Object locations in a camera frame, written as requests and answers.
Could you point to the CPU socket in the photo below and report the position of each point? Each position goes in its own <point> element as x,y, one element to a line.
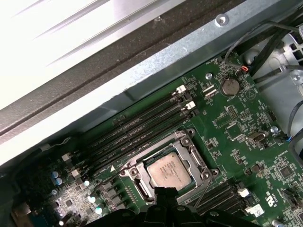
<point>205,176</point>

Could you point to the black RAM slot white clip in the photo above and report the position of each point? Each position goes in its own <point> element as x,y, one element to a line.
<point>135,119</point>
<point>246,211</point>
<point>135,139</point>
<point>225,201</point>

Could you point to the green motherboard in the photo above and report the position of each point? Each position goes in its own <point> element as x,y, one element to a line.
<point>236,153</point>

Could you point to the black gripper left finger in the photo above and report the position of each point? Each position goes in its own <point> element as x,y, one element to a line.
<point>159,196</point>

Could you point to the black open PC case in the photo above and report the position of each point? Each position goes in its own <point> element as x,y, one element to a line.
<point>94,71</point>

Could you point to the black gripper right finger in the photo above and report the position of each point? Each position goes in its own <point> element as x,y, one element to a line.
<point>171,196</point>

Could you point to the CPU with silver top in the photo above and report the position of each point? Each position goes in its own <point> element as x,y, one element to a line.
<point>168,170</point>

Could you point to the silver coin battery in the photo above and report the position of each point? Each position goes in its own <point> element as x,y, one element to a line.
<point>230,86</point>

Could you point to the metal socket cover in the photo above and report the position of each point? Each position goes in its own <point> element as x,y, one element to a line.
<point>189,159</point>

